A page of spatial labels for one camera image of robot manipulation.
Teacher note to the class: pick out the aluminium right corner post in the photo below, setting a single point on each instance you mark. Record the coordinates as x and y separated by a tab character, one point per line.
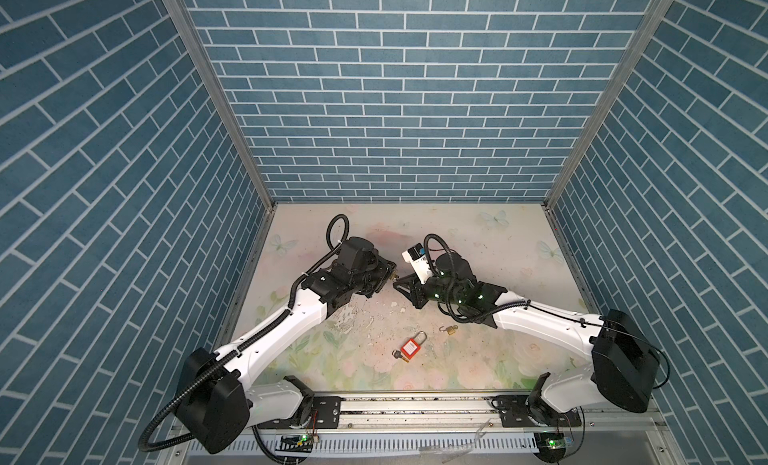
657	9

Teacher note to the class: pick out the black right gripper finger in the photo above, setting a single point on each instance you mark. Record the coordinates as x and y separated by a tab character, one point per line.
410	281
415	297

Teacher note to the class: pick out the aluminium left corner post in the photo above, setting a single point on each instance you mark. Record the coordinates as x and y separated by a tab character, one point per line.
184	25

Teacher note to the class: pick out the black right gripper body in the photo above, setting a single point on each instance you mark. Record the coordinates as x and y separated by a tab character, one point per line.
438	290

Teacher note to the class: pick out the small brass padlock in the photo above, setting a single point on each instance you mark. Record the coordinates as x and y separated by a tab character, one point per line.
450	330

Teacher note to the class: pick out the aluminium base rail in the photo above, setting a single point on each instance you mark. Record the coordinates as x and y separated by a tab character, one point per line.
450	428

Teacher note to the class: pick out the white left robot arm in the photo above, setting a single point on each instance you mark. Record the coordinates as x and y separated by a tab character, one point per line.
221	395

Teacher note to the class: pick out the aluminium corner post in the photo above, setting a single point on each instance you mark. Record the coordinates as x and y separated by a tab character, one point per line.
184	25
657	9

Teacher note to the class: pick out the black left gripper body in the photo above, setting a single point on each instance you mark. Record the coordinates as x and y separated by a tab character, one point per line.
371	279

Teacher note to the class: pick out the red safety padlock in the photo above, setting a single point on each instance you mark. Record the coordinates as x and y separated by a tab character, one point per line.
412	346

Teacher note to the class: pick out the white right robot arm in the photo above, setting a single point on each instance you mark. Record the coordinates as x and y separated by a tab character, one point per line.
620	364

